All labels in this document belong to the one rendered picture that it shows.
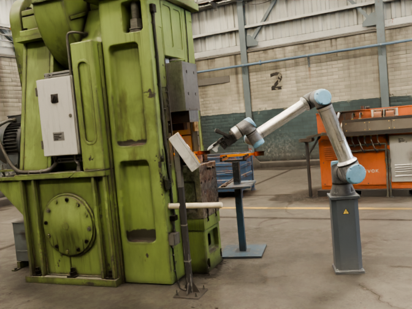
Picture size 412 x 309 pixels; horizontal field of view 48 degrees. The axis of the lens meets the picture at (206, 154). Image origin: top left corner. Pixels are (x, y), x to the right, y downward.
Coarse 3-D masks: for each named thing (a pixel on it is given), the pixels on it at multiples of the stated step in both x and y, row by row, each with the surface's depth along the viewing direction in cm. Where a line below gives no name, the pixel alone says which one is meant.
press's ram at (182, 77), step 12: (168, 72) 382; (180, 72) 378; (192, 72) 395; (168, 84) 383; (180, 84) 379; (192, 84) 394; (180, 96) 380; (192, 96) 392; (180, 108) 381; (192, 108) 391
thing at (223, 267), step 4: (224, 260) 423; (228, 260) 422; (220, 264) 410; (224, 264) 410; (228, 264) 409; (216, 268) 401; (220, 268) 401; (224, 268) 400; (228, 268) 400; (212, 272) 390; (216, 272) 391; (220, 272) 390; (200, 276) 385; (204, 276) 384; (208, 276) 383; (212, 276) 382; (216, 276) 381
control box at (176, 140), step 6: (174, 138) 323; (180, 138) 323; (174, 144) 323; (180, 144) 323; (186, 144) 329; (180, 150) 323; (186, 150) 324; (186, 156) 324; (192, 156) 324; (186, 162) 324; (192, 162) 324; (198, 162) 325; (192, 168) 325
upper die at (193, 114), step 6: (174, 114) 389; (180, 114) 387; (186, 114) 385; (192, 114) 390; (198, 114) 402; (174, 120) 390; (180, 120) 388; (186, 120) 386; (192, 120) 389; (198, 120) 401
